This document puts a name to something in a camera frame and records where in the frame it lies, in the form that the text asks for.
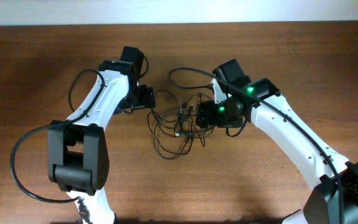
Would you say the black cable bundle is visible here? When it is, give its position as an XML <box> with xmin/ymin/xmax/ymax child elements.
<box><xmin>147</xmin><ymin>89</ymin><xmax>216</xmax><ymax>160</ymax></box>

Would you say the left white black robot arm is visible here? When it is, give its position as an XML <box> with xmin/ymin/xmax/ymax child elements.
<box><xmin>47</xmin><ymin>46</ymin><xmax>155</xmax><ymax>223</ymax></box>

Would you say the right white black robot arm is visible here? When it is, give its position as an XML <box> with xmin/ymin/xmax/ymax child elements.
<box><xmin>196</xmin><ymin>59</ymin><xmax>358</xmax><ymax>224</ymax></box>

